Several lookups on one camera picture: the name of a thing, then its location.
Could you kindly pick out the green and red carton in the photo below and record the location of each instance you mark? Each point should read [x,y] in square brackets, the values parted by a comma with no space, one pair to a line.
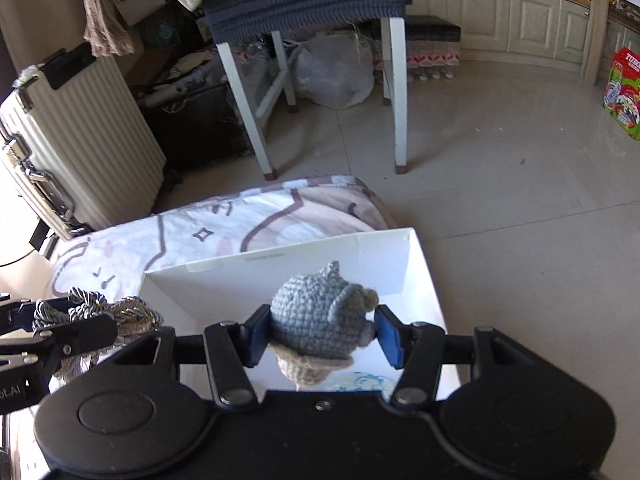
[625,95]

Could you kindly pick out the wooden bar counter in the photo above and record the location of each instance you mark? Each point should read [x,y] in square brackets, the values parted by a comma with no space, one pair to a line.
[597,25]

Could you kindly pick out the cartoon printed blanket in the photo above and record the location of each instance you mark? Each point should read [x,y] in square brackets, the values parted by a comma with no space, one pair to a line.
[280,215]

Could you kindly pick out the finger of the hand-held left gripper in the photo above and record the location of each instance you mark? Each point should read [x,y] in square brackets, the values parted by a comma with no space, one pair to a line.
[22,316]
[80,335]

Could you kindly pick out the cream kitchen cabinets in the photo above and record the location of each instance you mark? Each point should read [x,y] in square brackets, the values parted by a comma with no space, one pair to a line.
[500,15]

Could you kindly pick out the patterned stool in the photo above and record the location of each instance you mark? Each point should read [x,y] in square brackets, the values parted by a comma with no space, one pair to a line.
[432,45]

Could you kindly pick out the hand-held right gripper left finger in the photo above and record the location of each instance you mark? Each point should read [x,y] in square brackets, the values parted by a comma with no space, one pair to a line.
[257,337]

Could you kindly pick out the white ribbed suitcase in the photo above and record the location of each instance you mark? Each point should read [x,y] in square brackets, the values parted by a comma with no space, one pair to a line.
[85,150]

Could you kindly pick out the beige fringed scarf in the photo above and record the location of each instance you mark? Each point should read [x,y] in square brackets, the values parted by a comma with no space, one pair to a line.
[102,20]

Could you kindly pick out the white plastic bag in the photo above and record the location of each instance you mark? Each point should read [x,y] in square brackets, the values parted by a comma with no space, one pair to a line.
[335,70]

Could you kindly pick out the white shoe box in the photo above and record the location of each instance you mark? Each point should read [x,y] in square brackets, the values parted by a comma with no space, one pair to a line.
[225,285]

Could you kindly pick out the grey crochet doll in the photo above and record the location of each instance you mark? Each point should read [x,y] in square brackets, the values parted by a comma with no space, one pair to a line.
[315,315]

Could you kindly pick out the black bag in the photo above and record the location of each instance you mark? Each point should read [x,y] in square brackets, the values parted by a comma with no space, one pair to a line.
[200,125]

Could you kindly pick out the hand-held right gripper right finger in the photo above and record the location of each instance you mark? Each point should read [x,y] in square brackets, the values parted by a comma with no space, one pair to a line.
[387,341]

